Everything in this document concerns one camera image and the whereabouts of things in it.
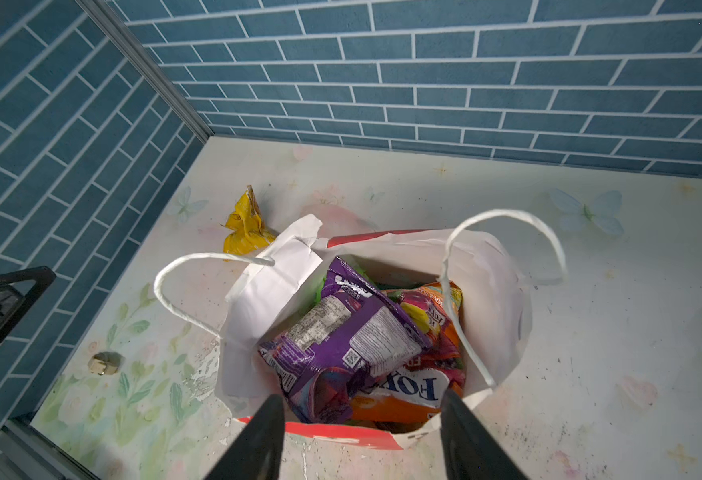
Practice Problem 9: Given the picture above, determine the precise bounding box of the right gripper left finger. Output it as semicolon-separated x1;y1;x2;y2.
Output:
205;394;285;480

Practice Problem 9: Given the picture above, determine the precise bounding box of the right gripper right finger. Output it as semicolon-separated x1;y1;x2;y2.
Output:
440;389;527;480

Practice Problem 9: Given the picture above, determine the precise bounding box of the purple snack packet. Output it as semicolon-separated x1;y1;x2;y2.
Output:
258;257;436;424

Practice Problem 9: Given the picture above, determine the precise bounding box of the yellow snack packet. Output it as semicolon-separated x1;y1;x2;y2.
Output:
223;185;276;256

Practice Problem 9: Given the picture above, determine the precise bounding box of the orange colourful snack packet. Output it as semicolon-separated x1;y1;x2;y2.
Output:
351;283;466;432

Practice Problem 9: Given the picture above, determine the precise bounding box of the green snack packet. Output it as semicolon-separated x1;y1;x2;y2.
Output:
313;275;326;305

